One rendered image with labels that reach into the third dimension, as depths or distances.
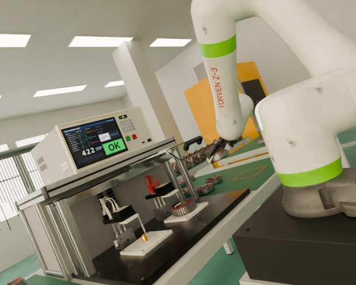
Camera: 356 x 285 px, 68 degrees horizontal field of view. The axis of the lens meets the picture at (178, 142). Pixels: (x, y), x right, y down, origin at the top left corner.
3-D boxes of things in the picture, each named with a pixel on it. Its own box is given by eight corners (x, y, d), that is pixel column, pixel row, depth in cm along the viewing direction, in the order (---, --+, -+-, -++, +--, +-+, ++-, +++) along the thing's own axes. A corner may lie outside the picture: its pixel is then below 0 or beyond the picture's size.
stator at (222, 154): (233, 153, 133) (230, 146, 134) (216, 162, 129) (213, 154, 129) (222, 157, 143) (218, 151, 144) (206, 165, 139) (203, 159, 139)
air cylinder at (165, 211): (174, 212, 126) (169, 202, 126) (164, 220, 121) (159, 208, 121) (167, 213, 130) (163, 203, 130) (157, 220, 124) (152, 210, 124)
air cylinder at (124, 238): (137, 239, 109) (131, 227, 109) (122, 249, 103) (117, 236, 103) (130, 240, 112) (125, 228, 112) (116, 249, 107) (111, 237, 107)
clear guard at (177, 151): (214, 143, 118) (209, 131, 118) (181, 160, 100) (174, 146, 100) (168, 160, 140) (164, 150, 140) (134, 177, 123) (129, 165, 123)
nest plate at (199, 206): (208, 204, 116) (207, 201, 116) (187, 220, 105) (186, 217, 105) (185, 207, 126) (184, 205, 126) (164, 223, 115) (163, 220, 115)
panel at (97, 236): (178, 201, 148) (158, 151, 148) (69, 275, 100) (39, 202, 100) (177, 201, 148) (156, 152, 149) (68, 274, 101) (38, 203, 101)
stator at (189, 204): (202, 203, 116) (198, 195, 116) (187, 215, 108) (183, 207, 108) (183, 207, 123) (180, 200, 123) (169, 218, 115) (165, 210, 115)
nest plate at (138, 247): (173, 232, 98) (172, 229, 98) (143, 255, 87) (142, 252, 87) (149, 234, 108) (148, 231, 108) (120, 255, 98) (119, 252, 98)
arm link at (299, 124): (373, 162, 49) (342, 67, 48) (299, 193, 48) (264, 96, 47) (329, 156, 62) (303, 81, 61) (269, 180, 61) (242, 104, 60)
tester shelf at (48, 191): (177, 143, 138) (173, 135, 138) (48, 198, 89) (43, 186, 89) (131, 163, 169) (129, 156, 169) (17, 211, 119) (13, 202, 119)
